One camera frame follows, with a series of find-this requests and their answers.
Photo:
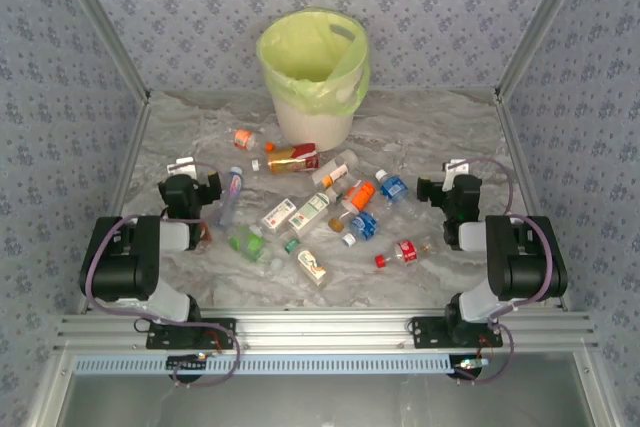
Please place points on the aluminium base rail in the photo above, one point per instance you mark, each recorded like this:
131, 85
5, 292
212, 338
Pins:
320, 329

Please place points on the green plastic bottle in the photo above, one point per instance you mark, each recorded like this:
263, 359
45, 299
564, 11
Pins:
252, 245

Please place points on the orange label brown cap bottle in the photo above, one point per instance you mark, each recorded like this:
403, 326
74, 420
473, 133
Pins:
362, 197

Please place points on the light green bin liner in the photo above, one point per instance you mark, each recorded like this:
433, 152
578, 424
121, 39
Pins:
300, 47

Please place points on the green cap cream label bottle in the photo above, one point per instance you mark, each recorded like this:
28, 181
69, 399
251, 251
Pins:
311, 264

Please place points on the purple label water bottle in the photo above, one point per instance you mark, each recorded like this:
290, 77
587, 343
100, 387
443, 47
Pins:
234, 189

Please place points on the white label green print bottle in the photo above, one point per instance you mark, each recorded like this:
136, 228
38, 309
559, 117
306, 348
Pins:
309, 211

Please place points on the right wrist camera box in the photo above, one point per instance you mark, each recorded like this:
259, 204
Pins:
457, 166

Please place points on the red gold label bottle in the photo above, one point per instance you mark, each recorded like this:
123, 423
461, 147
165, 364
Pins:
295, 159

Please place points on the white label red print bottle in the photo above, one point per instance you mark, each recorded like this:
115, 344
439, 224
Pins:
277, 214

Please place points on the aluminium side rail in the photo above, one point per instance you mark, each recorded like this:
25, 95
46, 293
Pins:
515, 147
129, 157

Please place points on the small circuit board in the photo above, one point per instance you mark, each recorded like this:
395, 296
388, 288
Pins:
470, 363
185, 361

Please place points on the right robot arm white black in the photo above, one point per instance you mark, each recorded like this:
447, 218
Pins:
525, 262

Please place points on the small orange label bottle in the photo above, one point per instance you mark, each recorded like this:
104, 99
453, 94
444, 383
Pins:
243, 138

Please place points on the white plastic bin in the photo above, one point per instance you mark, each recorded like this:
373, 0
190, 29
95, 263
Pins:
312, 122

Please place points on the aluminium lower frame rail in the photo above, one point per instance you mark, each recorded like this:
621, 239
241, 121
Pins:
595, 397
50, 392

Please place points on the blue label water bottle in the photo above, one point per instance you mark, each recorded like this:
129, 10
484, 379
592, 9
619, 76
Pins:
365, 225
393, 188

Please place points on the aluminium frame post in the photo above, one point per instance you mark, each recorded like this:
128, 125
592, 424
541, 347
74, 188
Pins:
102, 22
542, 22

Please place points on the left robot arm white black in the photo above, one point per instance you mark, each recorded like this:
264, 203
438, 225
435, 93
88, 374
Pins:
120, 262

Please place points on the white bottle cap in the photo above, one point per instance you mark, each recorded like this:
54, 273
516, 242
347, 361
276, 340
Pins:
276, 263

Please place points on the red label red cap bottle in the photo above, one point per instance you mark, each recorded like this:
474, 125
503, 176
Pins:
406, 251

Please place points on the clear bottle orange stripe label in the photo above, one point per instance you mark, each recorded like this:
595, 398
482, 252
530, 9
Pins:
334, 170

